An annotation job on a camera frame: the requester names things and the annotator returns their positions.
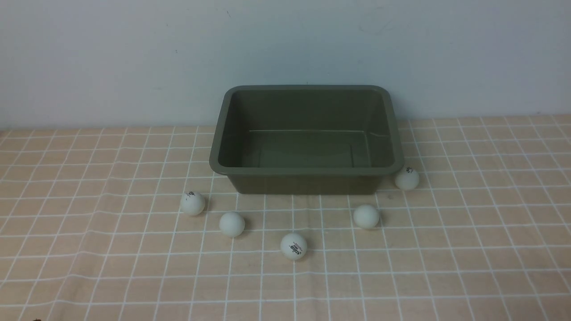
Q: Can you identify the plain white ball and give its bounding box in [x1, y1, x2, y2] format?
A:
[353, 204, 380, 230]
[219, 211, 245, 238]

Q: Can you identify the white ball with logo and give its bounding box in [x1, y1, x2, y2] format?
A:
[280, 232, 308, 261]

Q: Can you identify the olive green plastic bin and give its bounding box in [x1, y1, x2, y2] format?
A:
[209, 85, 405, 195]

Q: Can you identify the checkered beige tablecloth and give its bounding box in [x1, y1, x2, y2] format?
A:
[0, 115, 571, 321]

